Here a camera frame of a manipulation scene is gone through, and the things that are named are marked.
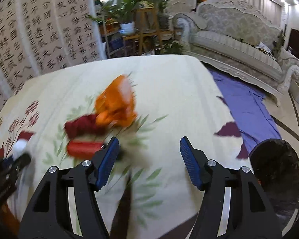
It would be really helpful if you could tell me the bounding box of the dark red cloth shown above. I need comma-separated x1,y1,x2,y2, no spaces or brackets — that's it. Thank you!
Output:
64,114,107,139

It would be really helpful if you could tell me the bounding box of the white crumpled tissue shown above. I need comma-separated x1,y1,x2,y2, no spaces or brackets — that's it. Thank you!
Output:
12,139,28,161

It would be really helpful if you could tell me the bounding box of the calligraphy folding screen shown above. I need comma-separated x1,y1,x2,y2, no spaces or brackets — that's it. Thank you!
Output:
0,0,106,111

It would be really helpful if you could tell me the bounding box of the purple sheet on floor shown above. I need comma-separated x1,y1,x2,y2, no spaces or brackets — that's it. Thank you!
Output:
210,70,281,153

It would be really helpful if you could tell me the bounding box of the ornate grey white sofa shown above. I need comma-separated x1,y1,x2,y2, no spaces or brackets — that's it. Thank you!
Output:
172,0,299,106

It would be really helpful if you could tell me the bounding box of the floral cream tablecloth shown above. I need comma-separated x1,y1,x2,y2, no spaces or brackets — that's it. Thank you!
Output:
0,55,251,238

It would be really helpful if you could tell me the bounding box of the orange plastic bag on table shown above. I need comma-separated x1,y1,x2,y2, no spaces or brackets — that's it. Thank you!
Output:
94,75,137,127

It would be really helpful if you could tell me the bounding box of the tall green potted plant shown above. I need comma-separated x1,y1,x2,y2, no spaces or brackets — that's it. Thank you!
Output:
153,0,170,30

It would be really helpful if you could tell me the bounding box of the wooden plant stand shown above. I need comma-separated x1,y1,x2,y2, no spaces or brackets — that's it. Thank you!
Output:
122,8,173,57

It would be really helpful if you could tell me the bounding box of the black-lined trash bin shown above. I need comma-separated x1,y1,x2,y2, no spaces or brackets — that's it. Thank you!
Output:
250,139,299,229

